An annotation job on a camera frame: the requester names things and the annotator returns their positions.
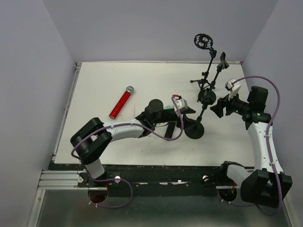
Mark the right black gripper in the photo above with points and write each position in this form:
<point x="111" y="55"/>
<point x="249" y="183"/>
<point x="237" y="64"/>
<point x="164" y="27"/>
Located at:
<point x="227" y="107"/>

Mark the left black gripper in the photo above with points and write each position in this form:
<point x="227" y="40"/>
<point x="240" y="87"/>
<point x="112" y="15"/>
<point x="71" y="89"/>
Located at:
<point x="180" y="117"/>

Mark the red glitter microphone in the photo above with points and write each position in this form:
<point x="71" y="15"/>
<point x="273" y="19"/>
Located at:
<point x="122" y="101"/>

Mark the black round-base mic stand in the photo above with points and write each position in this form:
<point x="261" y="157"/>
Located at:
<point x="197" y="131"/>

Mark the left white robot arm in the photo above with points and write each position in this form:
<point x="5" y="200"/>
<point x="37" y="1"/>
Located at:
<point x="92" y="139"/>

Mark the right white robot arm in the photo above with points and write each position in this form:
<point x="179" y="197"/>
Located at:
<point x="267" y="185"/>

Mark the black round-base clip stand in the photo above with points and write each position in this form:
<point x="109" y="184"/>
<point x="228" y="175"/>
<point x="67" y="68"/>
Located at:
<point x="203" y="83"/>

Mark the black glitter microphone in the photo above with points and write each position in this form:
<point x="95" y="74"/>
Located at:
<point x="170" y="130"/>

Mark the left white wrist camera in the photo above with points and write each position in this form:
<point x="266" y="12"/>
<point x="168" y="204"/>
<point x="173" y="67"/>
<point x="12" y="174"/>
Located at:
<point x="179" y="104"/>

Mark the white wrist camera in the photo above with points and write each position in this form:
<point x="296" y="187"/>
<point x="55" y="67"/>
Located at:
<point x="233" y="87"/>
<point x="179" y="104"/>

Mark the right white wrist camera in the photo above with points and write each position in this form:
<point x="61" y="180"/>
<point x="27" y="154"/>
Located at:
<point x="233" y="87"/>

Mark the black tripod shock-mount stand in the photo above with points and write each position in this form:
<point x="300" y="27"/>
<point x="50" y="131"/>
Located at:
<point x="204" y="42"/>

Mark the black front mounting rail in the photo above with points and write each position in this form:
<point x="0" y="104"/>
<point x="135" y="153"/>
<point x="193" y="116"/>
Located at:
<point x="157" y="181"/>

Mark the aluminium extrusion frame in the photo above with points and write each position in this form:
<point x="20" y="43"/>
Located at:
<point x="58" y="183"/>

